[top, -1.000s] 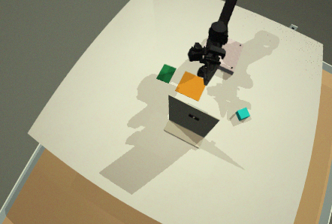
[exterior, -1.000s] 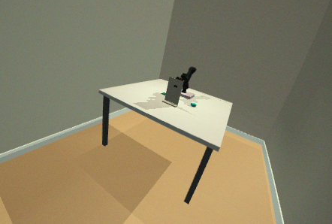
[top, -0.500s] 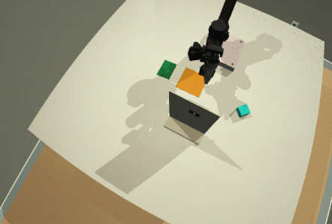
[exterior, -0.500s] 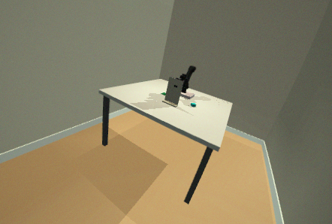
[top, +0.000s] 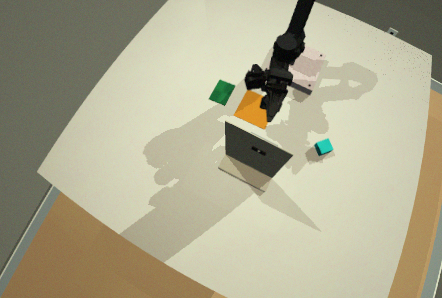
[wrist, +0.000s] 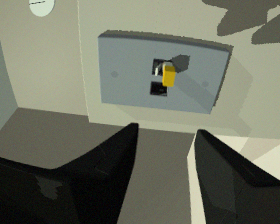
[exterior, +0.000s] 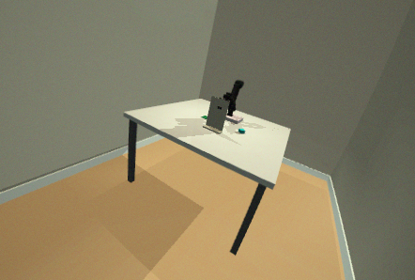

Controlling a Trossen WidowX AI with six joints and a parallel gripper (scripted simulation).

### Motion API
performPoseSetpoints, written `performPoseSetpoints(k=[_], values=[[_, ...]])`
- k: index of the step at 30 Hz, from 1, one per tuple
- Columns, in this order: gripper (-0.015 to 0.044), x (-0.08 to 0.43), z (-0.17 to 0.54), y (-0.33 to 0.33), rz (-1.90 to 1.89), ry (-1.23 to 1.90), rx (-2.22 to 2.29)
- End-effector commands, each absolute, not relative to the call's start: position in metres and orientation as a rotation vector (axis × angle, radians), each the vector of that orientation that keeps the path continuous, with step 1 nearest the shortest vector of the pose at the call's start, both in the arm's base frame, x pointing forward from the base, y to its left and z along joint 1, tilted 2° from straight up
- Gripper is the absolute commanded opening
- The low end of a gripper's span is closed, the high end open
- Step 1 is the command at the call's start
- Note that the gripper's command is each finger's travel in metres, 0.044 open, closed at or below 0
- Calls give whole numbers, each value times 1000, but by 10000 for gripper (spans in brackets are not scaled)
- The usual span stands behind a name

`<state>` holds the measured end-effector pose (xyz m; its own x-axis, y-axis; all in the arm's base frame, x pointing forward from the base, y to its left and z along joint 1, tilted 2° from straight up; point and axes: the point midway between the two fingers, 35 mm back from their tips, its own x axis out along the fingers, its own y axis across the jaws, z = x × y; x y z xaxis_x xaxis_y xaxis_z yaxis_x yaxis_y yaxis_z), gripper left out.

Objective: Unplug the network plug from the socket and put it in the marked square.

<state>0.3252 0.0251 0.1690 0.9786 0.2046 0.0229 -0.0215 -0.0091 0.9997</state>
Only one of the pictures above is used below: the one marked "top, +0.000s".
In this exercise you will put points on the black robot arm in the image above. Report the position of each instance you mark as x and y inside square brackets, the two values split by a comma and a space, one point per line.
[286, 48]

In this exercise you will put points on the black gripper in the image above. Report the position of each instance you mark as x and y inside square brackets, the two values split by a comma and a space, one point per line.
[276, 91]

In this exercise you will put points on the small cyan cube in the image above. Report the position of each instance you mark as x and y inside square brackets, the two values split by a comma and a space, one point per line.
[323, 147]

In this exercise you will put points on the orange square mat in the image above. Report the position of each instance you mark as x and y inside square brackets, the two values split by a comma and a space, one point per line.
[250, 111]

